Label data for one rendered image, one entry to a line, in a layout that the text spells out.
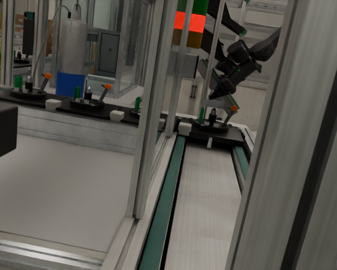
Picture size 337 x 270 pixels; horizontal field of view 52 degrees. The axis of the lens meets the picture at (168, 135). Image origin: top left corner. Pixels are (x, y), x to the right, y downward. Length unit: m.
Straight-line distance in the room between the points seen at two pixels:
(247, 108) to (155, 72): 4.97
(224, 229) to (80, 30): 1.49
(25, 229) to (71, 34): 1.38
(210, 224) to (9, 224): 0.41
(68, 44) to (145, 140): 1.46
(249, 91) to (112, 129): 4.36
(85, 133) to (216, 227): 0.68
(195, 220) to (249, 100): 4.80
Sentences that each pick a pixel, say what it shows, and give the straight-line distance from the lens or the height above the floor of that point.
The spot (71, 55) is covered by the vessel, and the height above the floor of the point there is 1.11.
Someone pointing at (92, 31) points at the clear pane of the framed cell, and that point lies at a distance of 2.30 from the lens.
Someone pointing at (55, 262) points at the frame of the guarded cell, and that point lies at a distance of 0.63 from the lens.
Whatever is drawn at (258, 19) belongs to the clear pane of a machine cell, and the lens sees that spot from 5.45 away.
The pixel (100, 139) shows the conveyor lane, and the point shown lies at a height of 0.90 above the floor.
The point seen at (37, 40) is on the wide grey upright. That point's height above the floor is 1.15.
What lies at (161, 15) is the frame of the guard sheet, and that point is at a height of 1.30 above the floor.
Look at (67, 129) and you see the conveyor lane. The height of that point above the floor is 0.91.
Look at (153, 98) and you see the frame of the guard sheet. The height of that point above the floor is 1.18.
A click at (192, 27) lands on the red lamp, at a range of 1.11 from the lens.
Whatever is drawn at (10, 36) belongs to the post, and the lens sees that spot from 2.00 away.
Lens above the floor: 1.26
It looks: 15 degrees down
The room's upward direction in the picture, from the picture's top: 9 degrees clockwise
